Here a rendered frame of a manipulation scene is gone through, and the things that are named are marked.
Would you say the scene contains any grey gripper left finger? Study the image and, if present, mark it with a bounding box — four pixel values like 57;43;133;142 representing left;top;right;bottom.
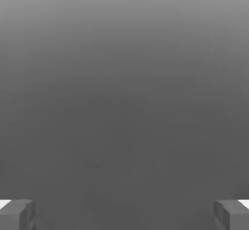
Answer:
0;198;37;230

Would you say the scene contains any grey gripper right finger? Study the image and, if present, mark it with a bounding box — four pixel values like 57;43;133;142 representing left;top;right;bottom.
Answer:
213;199;249;230

